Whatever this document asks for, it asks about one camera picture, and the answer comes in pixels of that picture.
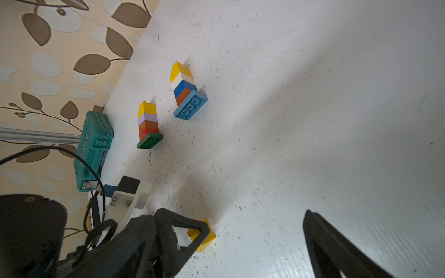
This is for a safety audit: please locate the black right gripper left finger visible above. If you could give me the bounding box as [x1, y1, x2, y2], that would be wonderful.
[60, 208, 210, 278]

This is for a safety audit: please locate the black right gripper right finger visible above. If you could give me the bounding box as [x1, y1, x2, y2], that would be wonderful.
[303, 210, 392, 278]

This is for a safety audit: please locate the dark green long lego brick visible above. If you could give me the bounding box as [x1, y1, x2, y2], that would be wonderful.
[136, 133, 163, 149]

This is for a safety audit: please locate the light blue lego brick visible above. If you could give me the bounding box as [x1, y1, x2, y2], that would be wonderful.
[173, 90, 208, 120]

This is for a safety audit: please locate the red lego brick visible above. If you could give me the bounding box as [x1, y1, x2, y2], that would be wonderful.
[139, 128, 159, 141]

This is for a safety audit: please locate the orange lego brick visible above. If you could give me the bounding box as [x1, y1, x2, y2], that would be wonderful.
[139, 120, 159, 133]

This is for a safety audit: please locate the lilac lego brick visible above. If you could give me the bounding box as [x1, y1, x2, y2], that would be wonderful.
[138, 113, 158, 126]

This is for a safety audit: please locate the yellow sloped lego small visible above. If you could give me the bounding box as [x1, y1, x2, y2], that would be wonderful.
[138, 101, 157, 118]

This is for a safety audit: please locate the brown lego brick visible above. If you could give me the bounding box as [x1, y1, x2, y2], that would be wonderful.
[176, 88, 192, 107]

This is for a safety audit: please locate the blue square lego brick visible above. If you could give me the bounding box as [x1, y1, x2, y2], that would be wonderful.
[174, 80, 197, 98]

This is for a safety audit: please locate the cream lego brick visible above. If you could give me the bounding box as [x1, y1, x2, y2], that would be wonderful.
[171, 73, 195, 90]

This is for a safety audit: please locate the yellow sloped lego brick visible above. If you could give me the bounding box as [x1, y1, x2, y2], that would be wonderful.
[170, 61, 193, 83]

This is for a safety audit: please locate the green plastic tool case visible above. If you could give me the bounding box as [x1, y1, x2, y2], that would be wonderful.
[74, 111, 114, 192]

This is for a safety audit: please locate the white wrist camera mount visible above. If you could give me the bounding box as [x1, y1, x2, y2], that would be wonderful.
[105, 176, 153, 233]

